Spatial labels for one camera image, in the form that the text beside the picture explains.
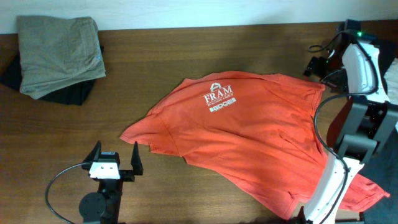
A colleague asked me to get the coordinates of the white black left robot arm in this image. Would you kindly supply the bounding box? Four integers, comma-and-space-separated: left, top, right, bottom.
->
79, 141, 144, 224

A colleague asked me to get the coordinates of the folded black garment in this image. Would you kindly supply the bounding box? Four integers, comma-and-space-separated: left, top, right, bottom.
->
1, 49, 96, 106

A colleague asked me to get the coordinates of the folded olive green garment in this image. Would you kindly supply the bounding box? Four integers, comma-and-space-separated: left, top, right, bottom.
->
17, 16, 106, 100

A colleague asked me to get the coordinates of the white cloth at right edge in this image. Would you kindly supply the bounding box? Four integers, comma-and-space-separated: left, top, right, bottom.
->
383, 57, 398, 131

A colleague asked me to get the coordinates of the dark garment at right edge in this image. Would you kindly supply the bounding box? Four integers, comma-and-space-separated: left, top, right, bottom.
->
361, 40, 397, 224

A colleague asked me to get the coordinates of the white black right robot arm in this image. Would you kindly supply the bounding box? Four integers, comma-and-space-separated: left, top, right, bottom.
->
290, 19, 397, 224

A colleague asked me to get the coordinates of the orange printed t-shirt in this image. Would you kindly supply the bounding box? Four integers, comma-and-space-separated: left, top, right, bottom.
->
119, 70, 391, 221

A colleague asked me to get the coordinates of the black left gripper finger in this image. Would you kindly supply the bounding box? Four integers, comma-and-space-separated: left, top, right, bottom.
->
131, 141, 144, 175
83, 141, 101, 163

